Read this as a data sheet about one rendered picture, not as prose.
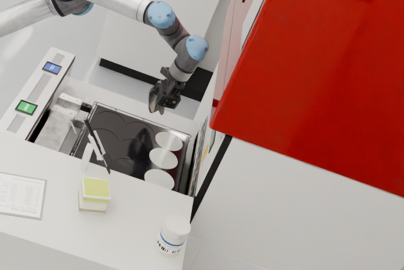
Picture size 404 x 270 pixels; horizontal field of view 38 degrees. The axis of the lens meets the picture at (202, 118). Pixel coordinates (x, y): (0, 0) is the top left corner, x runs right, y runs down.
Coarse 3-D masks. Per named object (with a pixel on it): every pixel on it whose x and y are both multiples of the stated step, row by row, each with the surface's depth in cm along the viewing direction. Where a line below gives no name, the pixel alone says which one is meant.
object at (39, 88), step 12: (48, 60) 209; (60, 60) 212; (36, 72) 201; (48, 72) 203; (60, 72) 206; (36, 84) 195; (48, 84) 198; (24, 96) 188; (36, 96) 191; (48, 96) 193; (12, 108) 182; (0, 120) 175; (12, 120) 177; (24, 120) 179; (12, 132) 173; (24, 132) 175
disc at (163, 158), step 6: (156, 150) 200; (162, 150) 201; (168, 150) 202; (150, 156) 196; (156, 156) 197; (162, 156) 198; (168, 156) 199; (174, 156) 201; (156, 162) 195; (162, 162) 196; (168, 162) 197; (174, 162) 198; (168, 168) 195
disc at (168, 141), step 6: (162, 132) 209; (168, 132) 210; (156, 138) 205; (162, 138) 206; (168, 138) 208; (174, 138) 209; (162, 144) 204; (168, 144) 205; (174, 144) 206; (180, 144) 207; (174, 150) 203
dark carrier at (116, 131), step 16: (96, 112) 205; (112, 112) 208; (96, 128) 198; (112, 128) 201; (128, 128) 204; (144, 128) 207; (160, 128) 210; (80, 144) 189; (112, 144) 194; (128, 144) 197; (144, 144) 200; (96, 160) 186; (112, 160) 188; (128, 160) 191; (144, 160) 194; (176, 176) 193
